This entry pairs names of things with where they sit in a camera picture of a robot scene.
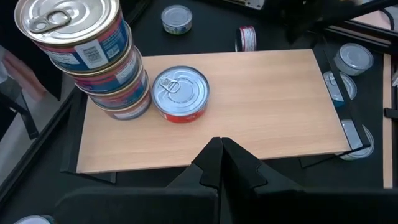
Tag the black stand pole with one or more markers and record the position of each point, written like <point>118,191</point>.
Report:
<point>25,121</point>

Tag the white pink cloth strip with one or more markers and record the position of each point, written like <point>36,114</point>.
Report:
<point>21,74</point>

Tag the wooden shelf riser black frame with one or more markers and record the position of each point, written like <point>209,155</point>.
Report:
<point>248,109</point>

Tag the pink salmon can blue label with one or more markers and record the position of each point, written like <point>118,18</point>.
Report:
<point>130,96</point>
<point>133,112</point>
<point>71,18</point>
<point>118,77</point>

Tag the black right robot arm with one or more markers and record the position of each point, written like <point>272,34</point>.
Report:
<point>357,9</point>

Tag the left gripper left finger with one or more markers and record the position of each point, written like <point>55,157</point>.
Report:
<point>205,174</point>

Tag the silver metal bracket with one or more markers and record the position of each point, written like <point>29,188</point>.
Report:
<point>248,3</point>

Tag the red label fish can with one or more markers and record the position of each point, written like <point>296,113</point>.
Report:
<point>180,93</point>

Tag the teal tuna can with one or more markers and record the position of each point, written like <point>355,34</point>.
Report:
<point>248,39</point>
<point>351,87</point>
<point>31,220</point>

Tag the green white tuna can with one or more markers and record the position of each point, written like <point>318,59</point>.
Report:
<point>349,133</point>
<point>176,17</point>
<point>354,57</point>

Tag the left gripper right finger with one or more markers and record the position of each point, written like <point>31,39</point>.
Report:
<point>242,180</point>

